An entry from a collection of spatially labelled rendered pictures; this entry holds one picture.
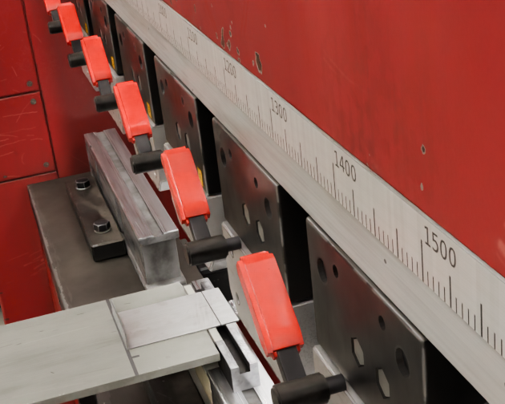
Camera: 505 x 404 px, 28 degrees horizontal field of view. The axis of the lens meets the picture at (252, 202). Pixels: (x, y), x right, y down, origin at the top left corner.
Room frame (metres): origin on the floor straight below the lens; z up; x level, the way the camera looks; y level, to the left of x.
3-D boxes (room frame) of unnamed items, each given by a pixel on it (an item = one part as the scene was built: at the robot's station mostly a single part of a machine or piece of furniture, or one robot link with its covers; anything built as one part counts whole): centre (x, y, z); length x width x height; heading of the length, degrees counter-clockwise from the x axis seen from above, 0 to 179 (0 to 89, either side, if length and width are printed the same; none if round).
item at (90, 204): (1.58, 0.27, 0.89); 0.30 x 0.05 x 0.03; 15
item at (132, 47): (1.04, 0.07, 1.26); 0.15 x 0.09 x 0.17; 15
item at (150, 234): (1.55, 0.20, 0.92); 0.50 x 0.06 x 0.10; 15
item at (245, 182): (0.65, -0.03, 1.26); 0.15 x 0.09 x 0.17; 15
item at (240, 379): (0.99, 0.05, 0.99); 0.20 x 0.03 x 0.03; 15
